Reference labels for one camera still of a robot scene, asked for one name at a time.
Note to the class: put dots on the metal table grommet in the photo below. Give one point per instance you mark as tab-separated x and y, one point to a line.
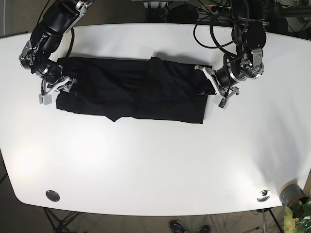
263	195
52	196

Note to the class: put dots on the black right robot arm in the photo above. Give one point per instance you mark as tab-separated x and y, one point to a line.
45	39

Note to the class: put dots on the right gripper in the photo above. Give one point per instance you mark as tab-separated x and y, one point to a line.
53	79

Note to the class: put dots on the plain black T-shirt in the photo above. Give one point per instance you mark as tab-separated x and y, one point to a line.
142	89

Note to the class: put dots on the grey plant pot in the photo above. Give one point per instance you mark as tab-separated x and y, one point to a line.
291	192

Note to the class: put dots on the right metal table grommet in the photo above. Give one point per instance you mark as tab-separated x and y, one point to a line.
263	195

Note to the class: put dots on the person's dark shoes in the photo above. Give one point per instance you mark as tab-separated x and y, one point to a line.
176	226

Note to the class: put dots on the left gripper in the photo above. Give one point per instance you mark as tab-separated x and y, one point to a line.
248	65

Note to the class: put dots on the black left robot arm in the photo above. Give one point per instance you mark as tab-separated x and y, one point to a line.
248	32

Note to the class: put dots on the green potted plant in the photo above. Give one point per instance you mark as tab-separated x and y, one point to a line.
297	219

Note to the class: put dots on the left metal table grommet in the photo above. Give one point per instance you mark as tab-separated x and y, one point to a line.
52	196

